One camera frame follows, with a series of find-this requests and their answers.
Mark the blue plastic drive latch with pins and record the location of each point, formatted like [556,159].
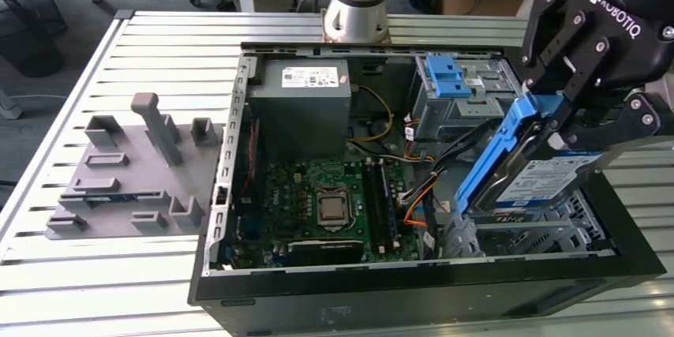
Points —
[444,76]

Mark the metal drive cage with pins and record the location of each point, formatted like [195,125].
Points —
[463,110]

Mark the black RAM slot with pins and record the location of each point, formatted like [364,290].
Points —
[375,203]

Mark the green motherboard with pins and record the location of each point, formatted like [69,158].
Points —
[295,195]

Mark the small RAM stick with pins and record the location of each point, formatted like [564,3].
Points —
[112,197]

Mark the silver CPU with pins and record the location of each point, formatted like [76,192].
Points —
[332,208]

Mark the grey power supply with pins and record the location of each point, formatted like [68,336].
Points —
[300,116]

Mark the black graphics card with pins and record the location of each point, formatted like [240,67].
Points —
[323,252]

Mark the metal disk bay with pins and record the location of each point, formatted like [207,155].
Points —
[526,227]

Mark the black PC case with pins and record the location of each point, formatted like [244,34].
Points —
[368,297]

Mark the grey metal stand foot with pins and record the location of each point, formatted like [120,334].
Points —
[10,110]

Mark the grey parts rack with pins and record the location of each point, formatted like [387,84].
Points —
[141,179]

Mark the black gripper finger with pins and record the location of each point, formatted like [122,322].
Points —
[547,37]
[631,124]

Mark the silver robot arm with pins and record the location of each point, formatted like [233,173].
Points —
[357,17]

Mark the hard disk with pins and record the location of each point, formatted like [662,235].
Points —
[542,179]

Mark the CPU socket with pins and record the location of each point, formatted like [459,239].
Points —
[333,189]

